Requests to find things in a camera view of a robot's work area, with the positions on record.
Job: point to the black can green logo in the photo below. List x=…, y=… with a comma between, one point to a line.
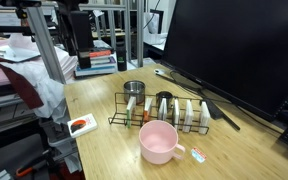
x=121, y=63

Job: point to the black monitor stand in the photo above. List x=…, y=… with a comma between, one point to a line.
x=230, y=120

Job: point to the slanted aluminium frame post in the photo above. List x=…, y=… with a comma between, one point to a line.
x=45, y=46

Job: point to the wide stainless steel bowl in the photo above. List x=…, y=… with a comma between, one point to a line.
x=134, y=88

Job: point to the small dark steel cup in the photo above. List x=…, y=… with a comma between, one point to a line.
x=164, y=96

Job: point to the black computer monitor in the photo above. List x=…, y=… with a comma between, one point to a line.
x=237, y=50

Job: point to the white book orange cover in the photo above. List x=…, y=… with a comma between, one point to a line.
x=147, y=108

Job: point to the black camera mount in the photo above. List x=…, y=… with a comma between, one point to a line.
x=82, y=30

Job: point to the white cloth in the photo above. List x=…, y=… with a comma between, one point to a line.
x=50, y=90

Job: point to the purple book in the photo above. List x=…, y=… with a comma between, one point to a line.
x=104, y=61

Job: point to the maroon cloth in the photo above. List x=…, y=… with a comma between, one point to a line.
x=24, y=88

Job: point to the white flat board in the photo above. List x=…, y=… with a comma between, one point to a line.
x=12, y=54

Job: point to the blue and white book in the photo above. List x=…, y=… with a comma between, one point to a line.
x=95, y=70

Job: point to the white book blue picture cover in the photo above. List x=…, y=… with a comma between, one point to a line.
x=162, y=111

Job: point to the white book red black cover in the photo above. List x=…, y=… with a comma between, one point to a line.
x=82, y=125

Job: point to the white book green cover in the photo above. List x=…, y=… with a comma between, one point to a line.
x=130, y=110

